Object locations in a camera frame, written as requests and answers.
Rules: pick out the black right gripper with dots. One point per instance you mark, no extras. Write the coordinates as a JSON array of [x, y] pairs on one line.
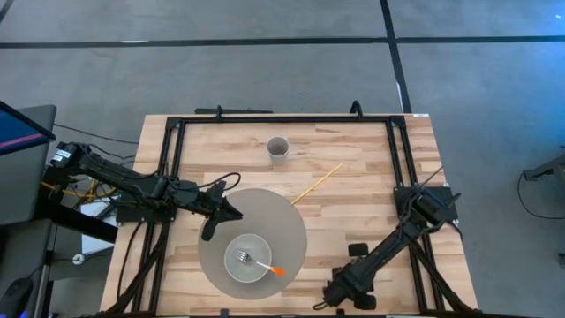
[[346, 287]]

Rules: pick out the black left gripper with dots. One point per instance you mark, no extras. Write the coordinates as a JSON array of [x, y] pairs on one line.
[[209, 199]]

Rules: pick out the white bowl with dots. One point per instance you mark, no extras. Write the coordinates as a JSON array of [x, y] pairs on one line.
[[247, 274]]

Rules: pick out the yellow chopstick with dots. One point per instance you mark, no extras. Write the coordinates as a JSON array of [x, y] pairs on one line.
[[318, 183]]

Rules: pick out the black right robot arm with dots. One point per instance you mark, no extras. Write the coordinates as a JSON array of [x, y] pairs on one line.
[[388, 247]]

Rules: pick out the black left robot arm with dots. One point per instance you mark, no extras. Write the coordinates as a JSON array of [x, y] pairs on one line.
[[115, 176]]

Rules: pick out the round grey placemat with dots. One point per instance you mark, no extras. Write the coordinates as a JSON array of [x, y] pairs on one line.
[[282, 221]]

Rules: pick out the black table clamp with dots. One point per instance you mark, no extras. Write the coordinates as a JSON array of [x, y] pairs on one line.
[[219, 112], [224, 313], [356, 110]]

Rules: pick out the white ribbed cup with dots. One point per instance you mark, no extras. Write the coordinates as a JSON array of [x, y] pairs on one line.
[[278, 148]]

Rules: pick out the black flat bar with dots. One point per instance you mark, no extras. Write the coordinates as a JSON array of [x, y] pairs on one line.
[[238, 111]]

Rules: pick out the white round puck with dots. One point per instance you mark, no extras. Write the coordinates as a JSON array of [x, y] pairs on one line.
[[78, 259]]

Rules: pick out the grey desk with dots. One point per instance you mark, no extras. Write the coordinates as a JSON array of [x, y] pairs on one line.
[[22, 185]]

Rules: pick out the black stand leg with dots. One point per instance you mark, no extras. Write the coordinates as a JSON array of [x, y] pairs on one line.
[[547, 168]]

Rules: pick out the blue screen monitor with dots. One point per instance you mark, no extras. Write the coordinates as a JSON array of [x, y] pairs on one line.
[[17, 132]]

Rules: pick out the black table frame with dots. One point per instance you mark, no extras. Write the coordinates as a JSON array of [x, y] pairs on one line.
[[287, 119]]

